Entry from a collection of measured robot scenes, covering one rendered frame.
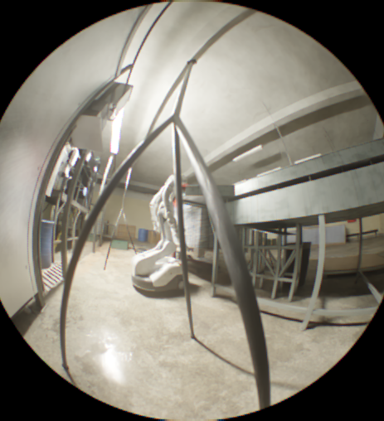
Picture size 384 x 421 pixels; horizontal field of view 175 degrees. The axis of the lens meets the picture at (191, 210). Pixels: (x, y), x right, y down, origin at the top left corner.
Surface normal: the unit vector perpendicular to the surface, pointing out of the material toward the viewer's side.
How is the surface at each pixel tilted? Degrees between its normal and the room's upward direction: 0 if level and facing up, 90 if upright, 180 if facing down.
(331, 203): 90
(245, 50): 180
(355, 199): 90
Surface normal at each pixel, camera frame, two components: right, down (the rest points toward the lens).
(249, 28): -0.06, 0.98
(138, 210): 0.53, -0.15
